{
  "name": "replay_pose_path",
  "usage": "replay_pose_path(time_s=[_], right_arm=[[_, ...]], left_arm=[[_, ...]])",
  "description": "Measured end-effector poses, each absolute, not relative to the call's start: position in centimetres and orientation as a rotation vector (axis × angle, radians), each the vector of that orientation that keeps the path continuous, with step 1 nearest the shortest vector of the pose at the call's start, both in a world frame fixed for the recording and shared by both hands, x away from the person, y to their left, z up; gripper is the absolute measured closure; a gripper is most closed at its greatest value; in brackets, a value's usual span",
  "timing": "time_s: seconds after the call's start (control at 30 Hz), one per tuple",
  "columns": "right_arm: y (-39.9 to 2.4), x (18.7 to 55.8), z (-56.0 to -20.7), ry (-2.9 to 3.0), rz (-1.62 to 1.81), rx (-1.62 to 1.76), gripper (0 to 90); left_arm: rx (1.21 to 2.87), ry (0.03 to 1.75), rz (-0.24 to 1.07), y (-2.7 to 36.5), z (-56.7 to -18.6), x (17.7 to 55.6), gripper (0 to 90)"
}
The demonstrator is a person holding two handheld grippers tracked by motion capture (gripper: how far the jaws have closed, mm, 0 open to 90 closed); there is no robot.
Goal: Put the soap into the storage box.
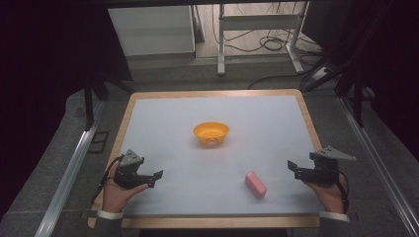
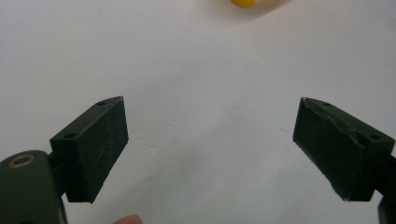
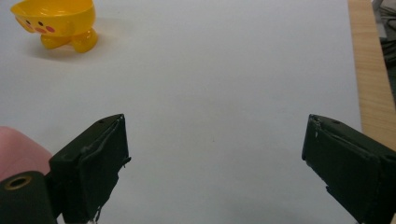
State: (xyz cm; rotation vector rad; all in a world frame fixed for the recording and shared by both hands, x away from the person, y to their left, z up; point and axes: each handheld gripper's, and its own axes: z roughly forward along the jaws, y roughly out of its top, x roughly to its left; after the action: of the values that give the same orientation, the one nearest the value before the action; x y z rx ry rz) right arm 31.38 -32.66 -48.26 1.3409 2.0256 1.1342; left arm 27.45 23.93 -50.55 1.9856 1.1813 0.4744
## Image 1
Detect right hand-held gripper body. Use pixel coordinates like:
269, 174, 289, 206
305, 145, 357, 188

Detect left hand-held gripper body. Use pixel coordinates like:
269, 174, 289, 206
114, 149, 154, 191

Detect person's right hand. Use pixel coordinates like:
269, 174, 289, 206
303, 171, 349, 215

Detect person's left hand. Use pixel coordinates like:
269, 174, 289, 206
102, 163, 149, 214

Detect pink soap bar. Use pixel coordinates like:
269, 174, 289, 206
244, 170, 268, 199

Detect orange plastic bowl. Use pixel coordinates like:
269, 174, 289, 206
192, 120, 230, 147

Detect black metal stand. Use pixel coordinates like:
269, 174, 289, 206
299, 55, 377, 128
82, 74, 135, 132

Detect white power strip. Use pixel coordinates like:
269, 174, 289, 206
310, 66, 332, 82

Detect dark curtain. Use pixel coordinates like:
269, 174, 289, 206
0, 0, 133, 218
301, 0, 419, 162

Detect white cabinet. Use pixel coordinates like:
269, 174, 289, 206
108, 5, 196, 57

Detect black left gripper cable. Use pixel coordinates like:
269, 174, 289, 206
90, 155, 125, 204

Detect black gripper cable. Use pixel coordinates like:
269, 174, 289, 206
337, 171, 351, 215
90, 155, 125, 204

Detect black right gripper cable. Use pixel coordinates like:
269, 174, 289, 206
337, 171, 351, 215

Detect black floor frame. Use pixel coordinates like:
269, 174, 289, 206
87, 130, 111, 154

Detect aluminium rail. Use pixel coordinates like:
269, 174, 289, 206
34, 100, 106, 237
338, 96, 419, 237

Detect black floor cables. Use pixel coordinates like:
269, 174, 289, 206
210, 2, 323, 57

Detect white metal desk frame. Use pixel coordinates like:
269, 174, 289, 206
216, 2, 310, 76

